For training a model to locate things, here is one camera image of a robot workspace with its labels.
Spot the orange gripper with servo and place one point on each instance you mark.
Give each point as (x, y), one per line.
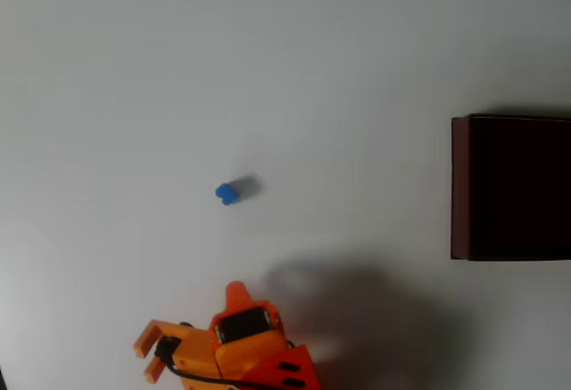
(248, 349)

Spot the small blue block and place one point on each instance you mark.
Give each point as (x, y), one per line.
(227, 194)

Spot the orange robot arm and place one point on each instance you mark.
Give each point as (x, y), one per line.
(299, 359)

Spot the dark brown box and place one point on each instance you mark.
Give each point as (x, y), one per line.
(513, 185)

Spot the dark object at edge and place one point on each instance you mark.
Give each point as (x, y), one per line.
(1, 383)

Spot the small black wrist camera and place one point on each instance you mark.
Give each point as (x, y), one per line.
(167, 346)

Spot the orange pronged camera mount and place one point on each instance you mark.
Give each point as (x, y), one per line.
(147, 334)

